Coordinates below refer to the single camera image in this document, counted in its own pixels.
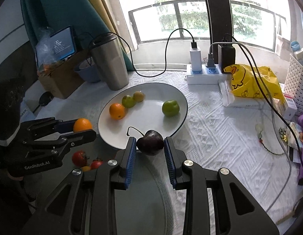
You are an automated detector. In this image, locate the dark cherry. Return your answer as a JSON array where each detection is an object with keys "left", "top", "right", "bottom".
[{"left": 126, "top": 127, "right": 165, "bottom": 156}]

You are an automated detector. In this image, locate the white basket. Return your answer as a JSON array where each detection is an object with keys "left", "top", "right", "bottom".
[{"left": 285, "top": 53, "right": 303, "bottom": 114}]

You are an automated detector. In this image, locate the white charger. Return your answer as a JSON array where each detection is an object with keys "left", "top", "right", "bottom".
[{"left": 189, "top": 49, "right": 203, "bottom": 71}]

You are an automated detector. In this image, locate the grey plug with cable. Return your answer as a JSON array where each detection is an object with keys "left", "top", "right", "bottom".
[{"left": 207, "top": 42, "right": 293, "bottom": 211}]

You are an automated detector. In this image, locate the cardboard box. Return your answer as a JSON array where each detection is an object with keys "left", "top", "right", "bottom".
[{"left": 37, "top": 50, "right": 93, "bottom": 99}]

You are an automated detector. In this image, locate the blue and white carton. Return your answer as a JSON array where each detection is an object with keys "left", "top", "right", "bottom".
[{"left": 19, "top": 98, "right": 39, "bottom": 120}]

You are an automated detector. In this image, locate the round glass tray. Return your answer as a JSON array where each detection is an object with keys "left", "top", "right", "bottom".
[{"left": 56, "top": 137, "right": 177, "bottom": 235}]

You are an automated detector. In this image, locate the yellow curtain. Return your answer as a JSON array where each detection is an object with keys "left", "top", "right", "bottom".
[{"left": 85, "top": 0, "right": 139, "bottom": 52}]

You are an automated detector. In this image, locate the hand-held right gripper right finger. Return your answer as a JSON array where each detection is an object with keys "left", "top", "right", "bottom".
[{"left": 164, "top": 136, "right": 280, "bottom": 235}]

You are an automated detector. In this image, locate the clear plastic bag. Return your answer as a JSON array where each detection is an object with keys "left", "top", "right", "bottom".
[{"left": 35, "top": 28, "right": 66, "bottom": 76}]

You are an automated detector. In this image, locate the balcony railing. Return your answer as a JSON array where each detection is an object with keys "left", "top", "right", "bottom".
[{"left": 128, "top": 0, "right": 289, "bottom": 52}]

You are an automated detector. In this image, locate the orange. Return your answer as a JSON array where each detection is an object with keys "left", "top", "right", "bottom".
[
  {"left": 109, "top": 103, "right": 126, "bottom": 120},
  {"left": 73, "top": 118, "right": 93, "bottom": 133}
]

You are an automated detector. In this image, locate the black charger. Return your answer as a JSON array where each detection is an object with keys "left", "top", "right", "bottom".
[{"left": 218, "top": 43, "right": 236, "bottom": 72}]

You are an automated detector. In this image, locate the tablet computer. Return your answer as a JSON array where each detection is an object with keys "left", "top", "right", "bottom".
[{"left": 35, "top": 25, "right": 77, "bottom": 65}]

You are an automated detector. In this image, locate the small white box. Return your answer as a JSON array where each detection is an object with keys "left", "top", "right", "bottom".
[{"left": 274, "top": 90, "right": 298, "bottom": 120}]

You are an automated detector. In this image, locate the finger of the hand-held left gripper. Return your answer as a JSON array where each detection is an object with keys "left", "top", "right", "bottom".
[
  {"left": 20, "top": 117, "right": 76, "bottom": 135},
  {"left": 22, "top": 129, "right": 97, "bottom": 153}
]

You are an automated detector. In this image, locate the steel tumbler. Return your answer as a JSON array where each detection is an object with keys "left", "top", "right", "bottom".
[{"left": 89, "top": 33, "right": 130, "bottom": 91}]

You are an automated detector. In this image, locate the white power strip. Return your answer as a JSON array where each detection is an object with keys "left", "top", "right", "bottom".
[{"left": 184, "top": 64, "right": 230, "bottom": 85}]

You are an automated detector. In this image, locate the yellow plastic bag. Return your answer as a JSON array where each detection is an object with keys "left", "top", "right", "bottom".
[{"left": 224, "top": 64, "right": 285, "bottom": 101}]

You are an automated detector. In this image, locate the blue bowl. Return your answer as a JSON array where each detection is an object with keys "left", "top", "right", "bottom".
[{"left": 73, "top": 57, "right": 101, "bottom": 84}]

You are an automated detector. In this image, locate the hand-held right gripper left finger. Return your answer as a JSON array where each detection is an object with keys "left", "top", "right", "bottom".
[{"left": 20, "top": 137, "right": 138, "bottom": 235}]

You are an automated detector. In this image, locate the charm on cord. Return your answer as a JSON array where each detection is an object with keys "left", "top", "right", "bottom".
[{"left": 255, "top": 124, "right": 287, "bottom": 156}]

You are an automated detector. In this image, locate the black round object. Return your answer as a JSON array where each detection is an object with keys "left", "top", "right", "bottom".
[{"left": 34, "top": 91, "right": 54, "bottom": 113}]

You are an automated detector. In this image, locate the red tomato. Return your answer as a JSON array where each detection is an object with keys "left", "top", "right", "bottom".
[
  {"left": 72, "top": 151, "right": 88, "bottom": 167},
  {"left": 90, "top": 159, "right": 103, "bottom": 170}
]

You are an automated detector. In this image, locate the black cable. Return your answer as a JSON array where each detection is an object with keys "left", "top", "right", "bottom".
[
  {"left": 221, "top": 33, "right": 302, "bottom": 167},
  {"left": 81, "top": 28, "right": 198, "bottom": 79}
]

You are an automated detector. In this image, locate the teal curtain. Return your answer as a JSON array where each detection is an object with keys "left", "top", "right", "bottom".
[{"left": 20, "top": 0, "right": 132, "bottom": 71}]

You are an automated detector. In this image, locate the white packet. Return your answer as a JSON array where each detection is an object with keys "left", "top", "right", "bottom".
[{"left": 219, "top": 81, "right": 235, "bottom": 107}]

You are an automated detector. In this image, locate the dark window post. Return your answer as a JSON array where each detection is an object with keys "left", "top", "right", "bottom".
[{"left": 200, "top": 0, "right": 234, "bottom": 64}]

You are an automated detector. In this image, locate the white plate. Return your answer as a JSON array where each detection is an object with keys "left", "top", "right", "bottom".
[{"left": 97, "top": 83, "right": 188, "bottom": 150}]

